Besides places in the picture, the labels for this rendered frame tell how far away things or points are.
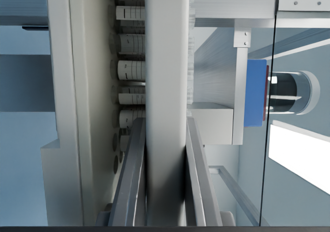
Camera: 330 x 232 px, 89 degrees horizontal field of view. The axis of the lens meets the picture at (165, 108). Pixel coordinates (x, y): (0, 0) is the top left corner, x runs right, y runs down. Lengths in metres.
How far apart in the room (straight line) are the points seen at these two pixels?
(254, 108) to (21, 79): 0.77
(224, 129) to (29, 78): 0.67
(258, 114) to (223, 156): 3.94
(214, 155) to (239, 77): 3.96
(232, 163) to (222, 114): 4.16
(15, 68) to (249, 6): 0.74
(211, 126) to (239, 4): 0.30
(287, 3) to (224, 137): 0.35
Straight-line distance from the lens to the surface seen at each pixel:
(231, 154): 4.55
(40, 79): 0.73
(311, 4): 0.55
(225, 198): 5.01
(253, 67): 0.56
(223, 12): 0.46
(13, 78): 0.79
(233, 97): 0.51
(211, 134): 0.50
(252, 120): 0.57
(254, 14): 0.48
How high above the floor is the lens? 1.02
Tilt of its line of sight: 1 degrees up
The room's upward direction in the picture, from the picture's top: 90 degrees clockwise
